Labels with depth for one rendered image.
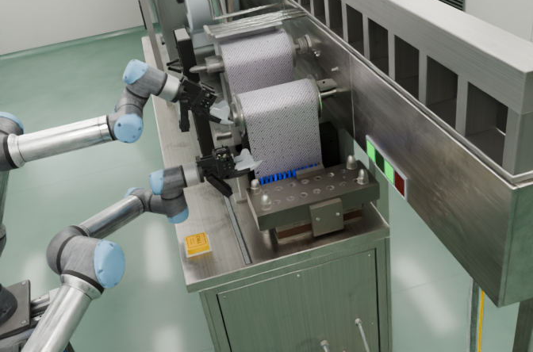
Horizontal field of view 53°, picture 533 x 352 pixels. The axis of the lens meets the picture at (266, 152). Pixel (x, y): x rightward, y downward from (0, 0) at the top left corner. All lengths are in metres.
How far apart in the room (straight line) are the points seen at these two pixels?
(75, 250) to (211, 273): 0.42
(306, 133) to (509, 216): 0.87
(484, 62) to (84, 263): 1.04
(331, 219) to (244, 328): 0.47
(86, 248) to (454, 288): 1.89
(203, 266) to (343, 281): 0.47
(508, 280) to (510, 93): 0.39
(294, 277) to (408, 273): 1.23
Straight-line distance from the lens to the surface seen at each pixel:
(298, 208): 1.66
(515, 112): 0.97
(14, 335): 1.99
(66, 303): 1.45
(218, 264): 1.70
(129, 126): 1.50
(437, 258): 2.99
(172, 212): 1.78
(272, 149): 1.76
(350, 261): 1.79
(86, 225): 1.66
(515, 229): 1.09
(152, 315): 2.91
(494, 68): 0.99
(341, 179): 1.75
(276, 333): 1.91
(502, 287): 1.18
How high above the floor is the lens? 2.03
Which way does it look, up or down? 31 degrees down
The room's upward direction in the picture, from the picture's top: 9 degrees counter-clockwise
